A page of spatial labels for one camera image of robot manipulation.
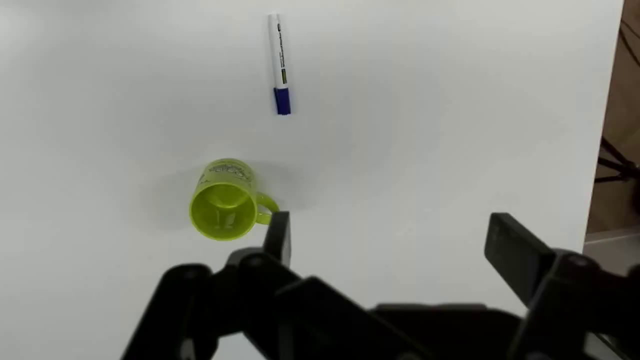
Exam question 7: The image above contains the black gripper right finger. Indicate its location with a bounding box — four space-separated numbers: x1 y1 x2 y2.
484 212 640 360

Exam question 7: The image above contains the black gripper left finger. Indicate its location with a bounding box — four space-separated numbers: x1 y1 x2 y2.
120 210 428 360

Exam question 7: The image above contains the white marker with blue cap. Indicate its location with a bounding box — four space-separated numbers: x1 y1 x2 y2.
265 10 296 118

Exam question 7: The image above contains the yellow-green plastic mug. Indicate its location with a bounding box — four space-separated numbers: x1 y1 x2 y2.
187 155 282 243

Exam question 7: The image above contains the black tripod stand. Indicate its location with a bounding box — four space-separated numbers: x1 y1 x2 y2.
595 136 640 185

